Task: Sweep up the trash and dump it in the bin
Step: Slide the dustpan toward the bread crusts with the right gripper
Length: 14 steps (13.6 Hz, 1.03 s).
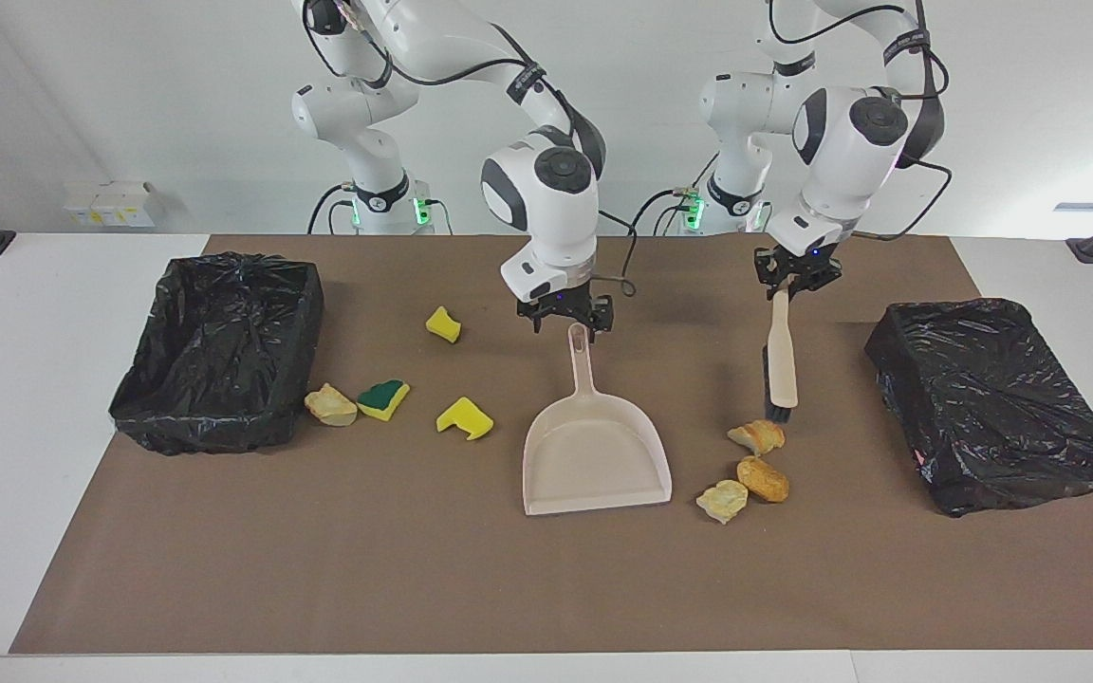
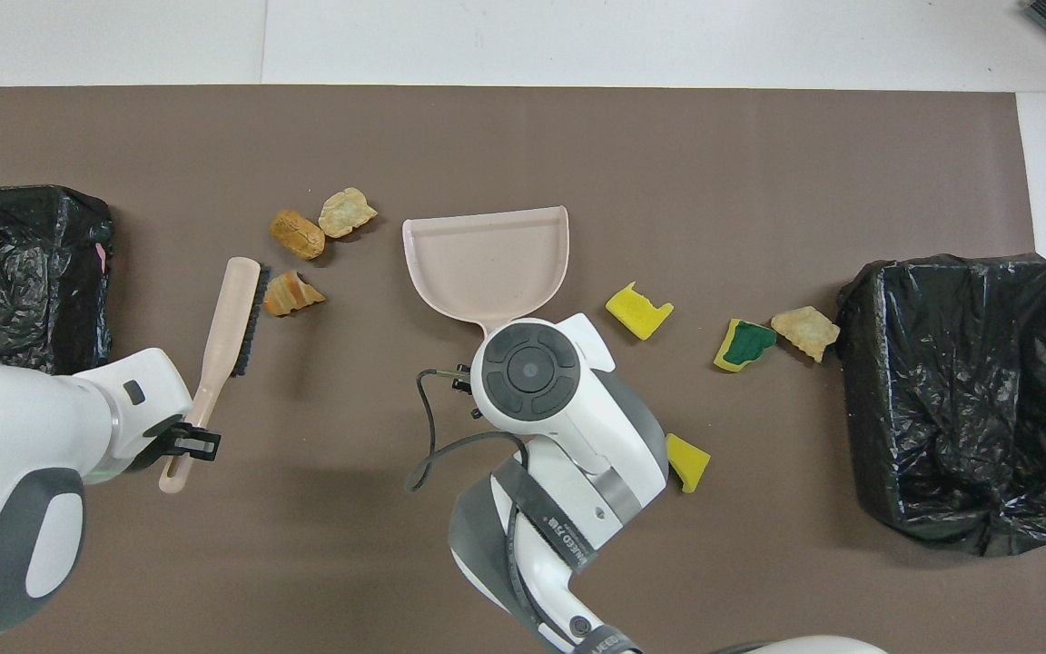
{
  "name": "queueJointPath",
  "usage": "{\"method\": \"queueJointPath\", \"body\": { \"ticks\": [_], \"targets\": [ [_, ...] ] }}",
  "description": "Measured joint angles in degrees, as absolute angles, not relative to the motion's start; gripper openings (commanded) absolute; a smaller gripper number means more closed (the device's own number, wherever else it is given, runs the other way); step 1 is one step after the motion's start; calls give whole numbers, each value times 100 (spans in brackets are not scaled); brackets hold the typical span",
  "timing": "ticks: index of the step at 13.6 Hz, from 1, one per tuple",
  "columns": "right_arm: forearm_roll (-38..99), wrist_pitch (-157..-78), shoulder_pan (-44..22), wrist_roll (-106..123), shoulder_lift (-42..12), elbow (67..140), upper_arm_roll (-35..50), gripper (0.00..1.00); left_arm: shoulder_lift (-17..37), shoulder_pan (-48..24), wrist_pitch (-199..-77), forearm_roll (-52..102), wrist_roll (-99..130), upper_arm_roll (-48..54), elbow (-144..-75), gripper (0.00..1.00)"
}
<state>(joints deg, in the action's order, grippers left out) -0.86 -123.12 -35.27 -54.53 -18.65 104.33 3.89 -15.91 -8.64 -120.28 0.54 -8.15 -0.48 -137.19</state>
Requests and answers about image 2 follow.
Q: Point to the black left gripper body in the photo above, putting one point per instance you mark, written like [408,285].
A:
[155,445]

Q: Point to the beige hand brush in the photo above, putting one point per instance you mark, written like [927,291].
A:
[228,318]

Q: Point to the pale bread piece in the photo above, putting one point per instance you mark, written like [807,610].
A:
[291,294]
[806,331]
[347,213]

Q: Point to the brown oval bread roll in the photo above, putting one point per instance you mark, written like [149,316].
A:
[298,234]

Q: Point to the beige plastic dustpan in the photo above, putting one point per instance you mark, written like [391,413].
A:
[487,263]

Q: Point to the notched yellow sponge piece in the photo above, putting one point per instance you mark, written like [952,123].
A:
[636,312]

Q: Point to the green and yellow sponge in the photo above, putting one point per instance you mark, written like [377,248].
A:
[743,345]

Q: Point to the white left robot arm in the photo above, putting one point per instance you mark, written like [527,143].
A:
[14,436]

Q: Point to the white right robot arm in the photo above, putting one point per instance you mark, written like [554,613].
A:
[568,418]

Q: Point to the black bag-covered closed bin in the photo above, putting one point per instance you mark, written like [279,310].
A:
[14,263]

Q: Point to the black bag-lined open bin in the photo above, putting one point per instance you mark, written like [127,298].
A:
[959,409]

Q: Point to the small pink tag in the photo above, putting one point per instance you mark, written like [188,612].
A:
[102,259]

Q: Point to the yellow sponge wedge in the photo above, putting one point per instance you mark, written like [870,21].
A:
[691,463]

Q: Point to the brown table mat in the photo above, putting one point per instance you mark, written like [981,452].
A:
[759,182]

